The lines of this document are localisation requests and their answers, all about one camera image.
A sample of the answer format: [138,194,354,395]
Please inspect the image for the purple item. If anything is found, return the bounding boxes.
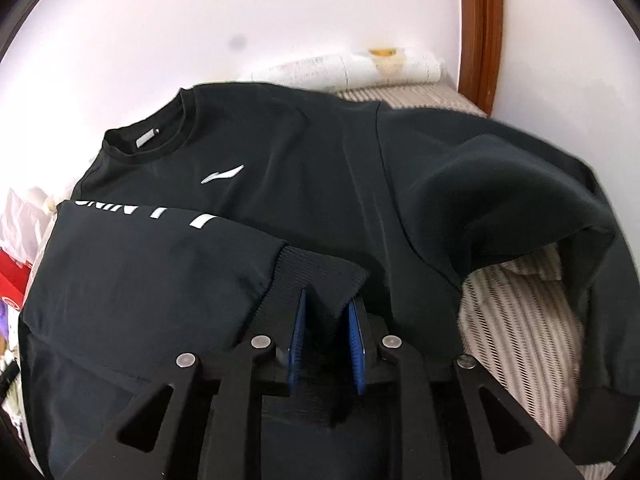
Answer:
[0,305,22,342]

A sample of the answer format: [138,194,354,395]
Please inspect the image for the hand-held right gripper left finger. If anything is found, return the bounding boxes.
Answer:
[65,287,308,480]

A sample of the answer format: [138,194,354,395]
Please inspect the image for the white stained pillow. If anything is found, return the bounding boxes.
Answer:
[249,46,447,95]

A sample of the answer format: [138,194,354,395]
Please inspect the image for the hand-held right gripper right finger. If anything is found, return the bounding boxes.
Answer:
[346,299,586,480]

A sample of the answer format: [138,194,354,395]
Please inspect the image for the wooden door frame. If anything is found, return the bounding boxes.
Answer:
[456,0,504,117]

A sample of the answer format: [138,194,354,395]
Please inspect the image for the red bag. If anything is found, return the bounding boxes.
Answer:
[0,251,37,312]

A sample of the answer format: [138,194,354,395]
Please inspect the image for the black sweatshirt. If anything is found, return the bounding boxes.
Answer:
[17,82,640,480]

